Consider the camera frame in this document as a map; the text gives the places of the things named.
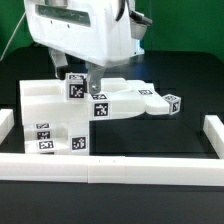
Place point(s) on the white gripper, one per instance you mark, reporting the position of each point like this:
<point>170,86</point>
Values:
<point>97,31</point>

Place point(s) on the white tagged cube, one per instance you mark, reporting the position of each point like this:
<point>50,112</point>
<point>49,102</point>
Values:
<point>75,86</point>
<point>174,102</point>

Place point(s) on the white chair back frame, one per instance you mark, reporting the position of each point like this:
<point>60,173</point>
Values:
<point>44,101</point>

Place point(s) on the white chair seat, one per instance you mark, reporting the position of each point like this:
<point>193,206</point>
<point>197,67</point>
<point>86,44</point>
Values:
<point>78,138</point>

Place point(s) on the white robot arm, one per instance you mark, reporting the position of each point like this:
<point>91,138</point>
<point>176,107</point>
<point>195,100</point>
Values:
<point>136,23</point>

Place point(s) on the thin white rod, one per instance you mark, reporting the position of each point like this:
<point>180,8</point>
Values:
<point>12,36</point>

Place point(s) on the white U-shaped obstacle fence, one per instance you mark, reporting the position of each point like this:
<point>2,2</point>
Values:
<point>53,167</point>

